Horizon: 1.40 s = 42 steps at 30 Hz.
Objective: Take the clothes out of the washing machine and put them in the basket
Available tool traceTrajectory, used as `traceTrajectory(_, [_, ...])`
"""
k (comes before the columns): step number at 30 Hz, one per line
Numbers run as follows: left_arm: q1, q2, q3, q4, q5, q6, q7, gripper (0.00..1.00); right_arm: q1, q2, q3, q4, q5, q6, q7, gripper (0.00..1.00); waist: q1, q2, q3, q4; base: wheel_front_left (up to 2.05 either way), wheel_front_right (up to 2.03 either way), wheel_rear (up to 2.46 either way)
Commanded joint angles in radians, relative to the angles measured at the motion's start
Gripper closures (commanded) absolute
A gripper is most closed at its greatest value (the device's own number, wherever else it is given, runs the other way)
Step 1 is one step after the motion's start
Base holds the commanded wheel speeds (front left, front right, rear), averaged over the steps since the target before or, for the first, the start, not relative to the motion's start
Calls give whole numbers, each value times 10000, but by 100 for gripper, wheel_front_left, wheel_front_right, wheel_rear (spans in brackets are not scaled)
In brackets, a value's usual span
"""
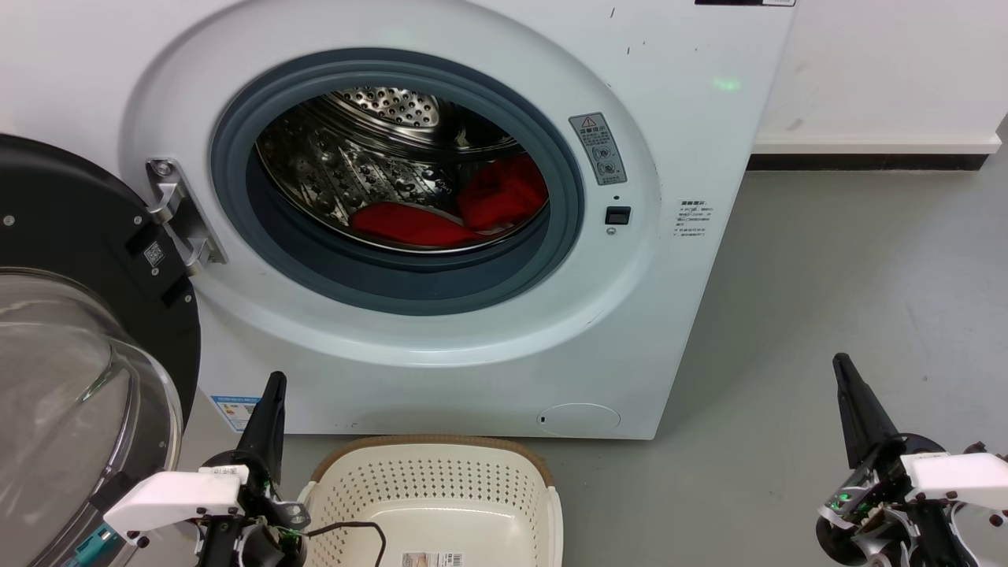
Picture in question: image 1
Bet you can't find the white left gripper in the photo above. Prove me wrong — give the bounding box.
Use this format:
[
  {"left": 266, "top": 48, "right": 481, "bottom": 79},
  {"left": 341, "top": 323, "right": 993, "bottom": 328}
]
[{"left": 102, "top": 372, "right": 310, "bottom": 567}]

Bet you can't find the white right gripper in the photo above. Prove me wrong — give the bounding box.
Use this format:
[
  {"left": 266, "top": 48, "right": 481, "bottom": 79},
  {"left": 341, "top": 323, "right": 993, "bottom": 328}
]
[{"left": 815, "top": 353, "right": 1008, "bottom": 567}]

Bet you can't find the red garment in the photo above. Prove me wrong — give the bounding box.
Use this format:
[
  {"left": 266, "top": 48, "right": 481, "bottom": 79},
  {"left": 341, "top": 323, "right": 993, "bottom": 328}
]
[{"left": 349, "top": 154, "right": 549, "bottom": 249}]

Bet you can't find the cream plastic laundry basket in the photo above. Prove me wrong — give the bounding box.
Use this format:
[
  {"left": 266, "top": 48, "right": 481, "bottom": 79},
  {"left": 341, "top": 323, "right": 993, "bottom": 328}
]
[{"left": 298, "top": 435, "right": 564, "bottom": 567}]

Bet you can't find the stainless steel washing machine drum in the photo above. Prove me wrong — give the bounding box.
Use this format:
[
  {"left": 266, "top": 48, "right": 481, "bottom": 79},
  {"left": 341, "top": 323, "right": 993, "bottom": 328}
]
[{"left": 254, "top": 87, "right": 550, "bottom": 254}]

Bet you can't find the black round washer door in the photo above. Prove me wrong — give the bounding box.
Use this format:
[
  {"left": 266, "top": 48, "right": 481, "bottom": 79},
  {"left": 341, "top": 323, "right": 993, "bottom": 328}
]
[{"left": 0, "top": 134, "right": 202, "bottom": 567}]

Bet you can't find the blue energy label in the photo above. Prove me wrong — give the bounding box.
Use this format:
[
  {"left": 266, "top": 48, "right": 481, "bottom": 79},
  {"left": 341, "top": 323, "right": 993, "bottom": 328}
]
[{"left": 211, "top": 395, "right": 262, "bottom": 433}]

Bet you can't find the grey rubber door gasket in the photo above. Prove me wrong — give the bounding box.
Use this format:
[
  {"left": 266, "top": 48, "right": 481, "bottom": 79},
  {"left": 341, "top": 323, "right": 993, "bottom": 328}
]
[{"left": 209, "top": 47, "right": 585, "bottom": 316}]

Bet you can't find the white front-load washing machine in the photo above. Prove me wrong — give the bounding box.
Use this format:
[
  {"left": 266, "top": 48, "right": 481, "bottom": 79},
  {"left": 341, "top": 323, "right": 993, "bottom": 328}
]
[{"left": 0, "top": 0, "right": 798, "bottom": 440}]

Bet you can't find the silver metal door hinge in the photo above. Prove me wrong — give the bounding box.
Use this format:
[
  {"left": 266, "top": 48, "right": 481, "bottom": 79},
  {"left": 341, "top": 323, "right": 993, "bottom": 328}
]
[{"left": 146, "top": 157, "right": 229, "bottom": 276}]

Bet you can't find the black baseboard strip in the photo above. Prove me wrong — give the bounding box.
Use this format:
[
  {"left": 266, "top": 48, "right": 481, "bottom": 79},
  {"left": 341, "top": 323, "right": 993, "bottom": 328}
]
[{"left": 747, "top": 154, "right": 989, "bottom": 172}]

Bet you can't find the small white text sticker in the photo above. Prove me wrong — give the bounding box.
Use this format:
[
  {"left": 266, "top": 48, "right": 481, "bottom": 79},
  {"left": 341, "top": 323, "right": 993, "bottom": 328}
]
[{"left": 675, "top": 198, "right": 716, "bottom": 239}]

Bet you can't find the round white filter cover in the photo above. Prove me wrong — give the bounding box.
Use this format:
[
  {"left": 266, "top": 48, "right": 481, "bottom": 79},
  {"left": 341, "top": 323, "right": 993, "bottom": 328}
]
[{"left": 537, "top": 402, "right": 621, "bottom": 436}]

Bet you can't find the grey warning label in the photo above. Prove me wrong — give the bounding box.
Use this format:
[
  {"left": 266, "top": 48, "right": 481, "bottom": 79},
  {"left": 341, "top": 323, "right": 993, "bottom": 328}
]
[{"left": 569, "top": 112, "right": 628, "bottom": 187}]

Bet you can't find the teal left camera cable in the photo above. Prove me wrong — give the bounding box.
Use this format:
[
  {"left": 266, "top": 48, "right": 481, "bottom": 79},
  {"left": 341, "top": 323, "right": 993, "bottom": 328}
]
[{"left": 63, "top": 526, "right": 119, "bottom": 567}]

